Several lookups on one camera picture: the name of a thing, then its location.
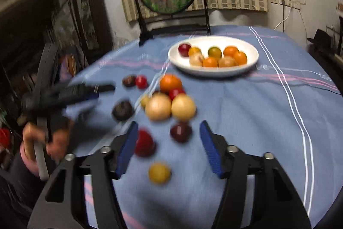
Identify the black hat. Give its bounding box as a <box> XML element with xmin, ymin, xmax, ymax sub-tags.
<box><xmin>307</xmin><ymin>29</ymin><xmax>335</xmax><ymax>54</ymax></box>

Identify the pale yellow round fruit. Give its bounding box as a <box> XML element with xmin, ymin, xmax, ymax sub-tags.
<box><xmin>145</xmin><ymin>93</ymin><xmax>172</xmax><ymax>122</ymax></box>
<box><xmin>171</xmin><ymin>93</ymin><xmax>197</xmax><ymax>121</ymax></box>
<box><xmin>189</xmin><ymin>53</ymin><xmax>205</xmax><ymax>67</ymax></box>

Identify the tan passion fruit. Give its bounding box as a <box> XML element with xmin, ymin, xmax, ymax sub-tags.
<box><xmin>218</xmin><ymin>56</ymin><xmax>238</xmax><ymax>68</ymax></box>

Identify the green-yellow mandarin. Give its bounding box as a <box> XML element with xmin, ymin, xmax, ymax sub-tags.
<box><xmin>208</xmin><ymin>47</ymin><xmax>223</xmax><ymax>58</ymax></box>

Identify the white oval plate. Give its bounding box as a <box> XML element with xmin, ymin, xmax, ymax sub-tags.
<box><xmin>168</xmin><ymin>36</ymin><xmax>259</xmax><ymax>77</ymax></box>

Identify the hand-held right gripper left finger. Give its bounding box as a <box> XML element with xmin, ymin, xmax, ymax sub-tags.
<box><xmin>27</xmin><ymin>122</ymin><xmax>139</xmax><ymax>229</ymax></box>

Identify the small red plum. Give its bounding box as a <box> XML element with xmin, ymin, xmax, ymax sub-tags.
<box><xmin>135</xmin><ymin>75</ymin><xmax>148</xmax><ymax>89</ymax></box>

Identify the dark framed painting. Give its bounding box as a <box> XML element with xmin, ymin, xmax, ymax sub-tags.
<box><xmin>70</xmin><ymin>0</ymin><xmax>113</xmax><ymax>58</ymax></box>

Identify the blue striped tablecloth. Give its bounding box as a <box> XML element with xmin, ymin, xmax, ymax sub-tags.
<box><xmin>63</xmin><ymin>25</ymin><xmax>343</xmax><ymax>229</ymax></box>

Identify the person's left hand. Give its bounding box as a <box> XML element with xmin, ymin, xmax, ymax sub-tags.
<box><xmin>19</xmin><ymin>116</ymin><xmax>74</xmax><ymax>173</ymax></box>

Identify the person's left forearm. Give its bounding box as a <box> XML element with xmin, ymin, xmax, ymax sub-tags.
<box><xmin>0</xmin><ymin>154</ymin><xmax>49</xmax><ymax>229</ymax></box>

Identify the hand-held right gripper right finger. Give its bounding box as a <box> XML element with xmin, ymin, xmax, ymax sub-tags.
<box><xmin>200</xmin><ymin>120</ymin><xmax>313</xmax><ymax>229</ymax></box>

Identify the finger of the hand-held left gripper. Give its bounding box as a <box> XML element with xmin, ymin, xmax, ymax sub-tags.
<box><xmin>57</xmin><ymin>83</ymin><xmax>116</xmax><ymax>97</ymax></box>
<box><xmin>60</xmin><ymin>93</ymin><xmax>100</xmax><ymax>107</ymax></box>

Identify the large orange mandarin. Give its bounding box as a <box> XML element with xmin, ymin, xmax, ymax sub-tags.
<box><xmin>223</xmin><ymin>46</ymin><xmax>239</xmax><ymax>57</ymax></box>

